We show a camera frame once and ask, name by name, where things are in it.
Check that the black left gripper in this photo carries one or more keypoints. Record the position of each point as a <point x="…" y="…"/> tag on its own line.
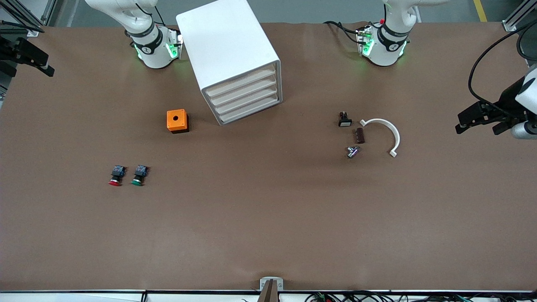
<point x="505" y="103"/>

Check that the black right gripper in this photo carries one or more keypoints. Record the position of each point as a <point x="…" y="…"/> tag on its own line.
<point x="9" y="50"/>

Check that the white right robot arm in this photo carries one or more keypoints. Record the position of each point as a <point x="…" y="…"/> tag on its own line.
<point x="147" y="50"/>

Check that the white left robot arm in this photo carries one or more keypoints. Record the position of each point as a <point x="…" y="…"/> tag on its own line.
<point x="386" y="46"/>

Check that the red mushroom push button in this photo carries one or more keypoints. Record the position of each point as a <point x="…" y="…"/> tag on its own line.
<point x="118" y="171"/>

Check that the green mushroom push button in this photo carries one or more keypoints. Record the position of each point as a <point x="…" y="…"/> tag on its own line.
<point x="140" y="171"/>

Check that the silver gripper cylinder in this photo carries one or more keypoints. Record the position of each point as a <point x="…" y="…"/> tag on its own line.
<point x="524" y="131"/>

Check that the brown terminal block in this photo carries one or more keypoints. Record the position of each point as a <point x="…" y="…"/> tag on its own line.
<point x="358" y="136"/>

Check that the small silver metal part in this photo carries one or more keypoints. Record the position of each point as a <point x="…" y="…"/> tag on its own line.
<point x="353" y="152"/>

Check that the brown table cover mat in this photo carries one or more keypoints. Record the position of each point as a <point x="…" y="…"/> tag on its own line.
<point x="268" y="218"/>

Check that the aluminium frame profile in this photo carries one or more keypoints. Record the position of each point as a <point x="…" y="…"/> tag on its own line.
<point x="31" y="27"/>
<point x="509" y="25"/>

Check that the white curved plastic bracket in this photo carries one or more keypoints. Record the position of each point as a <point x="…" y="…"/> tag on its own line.
<point x="396" y="138"/>

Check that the small black switch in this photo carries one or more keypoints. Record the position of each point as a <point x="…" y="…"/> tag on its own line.
<point x="345" y="121"/>

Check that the orange button enclosure box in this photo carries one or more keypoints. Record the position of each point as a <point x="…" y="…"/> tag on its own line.
<point x="171" y="121"/>

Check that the white table edge rail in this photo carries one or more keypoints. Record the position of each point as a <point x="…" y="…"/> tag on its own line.
<point x="84" y="297"/>

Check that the grey metal bracket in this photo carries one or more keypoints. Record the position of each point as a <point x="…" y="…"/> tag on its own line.
<point x="264" y="283"/>

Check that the brown post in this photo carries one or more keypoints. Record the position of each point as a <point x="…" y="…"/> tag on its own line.
<point x="268" y="293"/>

